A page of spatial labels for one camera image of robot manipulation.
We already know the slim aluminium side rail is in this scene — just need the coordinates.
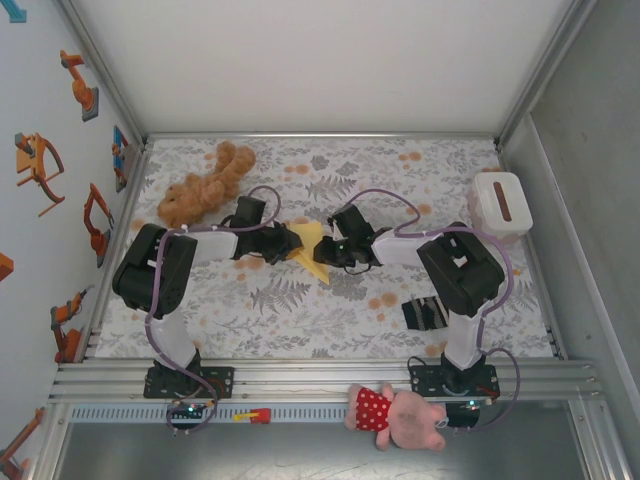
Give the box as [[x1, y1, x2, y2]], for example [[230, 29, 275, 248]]
[[82, 144, 151, 361]]

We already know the wide grooved aluminium rail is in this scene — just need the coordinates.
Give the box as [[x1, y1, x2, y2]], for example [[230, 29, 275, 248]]
[[48, 357, 607, 405]]

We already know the pink plush pig red dress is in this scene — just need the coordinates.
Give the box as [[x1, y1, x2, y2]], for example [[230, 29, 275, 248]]
[[343, 381, 448, 454]]

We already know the blue orange wall sticker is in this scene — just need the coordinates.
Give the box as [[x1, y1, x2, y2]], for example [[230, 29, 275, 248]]
[[110, 124, 132, 194]]

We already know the black white striped sock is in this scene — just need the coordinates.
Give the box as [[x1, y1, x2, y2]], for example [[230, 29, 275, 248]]
[[401, 295, 451, 332]]

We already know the white tissue box brown slot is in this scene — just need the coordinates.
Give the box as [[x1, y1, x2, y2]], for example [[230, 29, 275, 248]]
[[469, 171, 534, 246]]

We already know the orange curved gripper wall sticker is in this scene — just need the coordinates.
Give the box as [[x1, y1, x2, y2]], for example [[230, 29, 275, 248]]
[[13, 132, 66, 217]]

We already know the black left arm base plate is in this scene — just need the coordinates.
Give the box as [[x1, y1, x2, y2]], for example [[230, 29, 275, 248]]
[[143, 366, 236, 400]]

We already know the floral patterned table mat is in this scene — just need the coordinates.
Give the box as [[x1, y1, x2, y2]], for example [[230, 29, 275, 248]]
[[94, 137, 554, 360]]

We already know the thin aluminium frame rail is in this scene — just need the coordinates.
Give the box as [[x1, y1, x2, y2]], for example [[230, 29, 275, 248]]
[[144, 131, 501, 142]]

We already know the brown teddy bear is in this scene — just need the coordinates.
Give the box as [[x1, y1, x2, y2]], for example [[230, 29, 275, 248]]
[[156, 140, 257, 234]]

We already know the yellow paper sheet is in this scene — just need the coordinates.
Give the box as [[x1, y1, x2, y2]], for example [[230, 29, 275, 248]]
[[287, 219, 332, 287]]

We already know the aluminium frame post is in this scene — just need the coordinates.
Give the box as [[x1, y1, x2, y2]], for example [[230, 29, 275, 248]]
[[493, 0, 600, 151], [58, 0, 154, 151]]

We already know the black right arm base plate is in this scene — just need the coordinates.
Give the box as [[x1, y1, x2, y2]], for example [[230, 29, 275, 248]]
[[408, 363, 500, 401]]

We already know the perforated grey cable duct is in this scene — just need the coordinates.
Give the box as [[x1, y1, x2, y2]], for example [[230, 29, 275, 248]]
[[68, 405, 351, 424]]

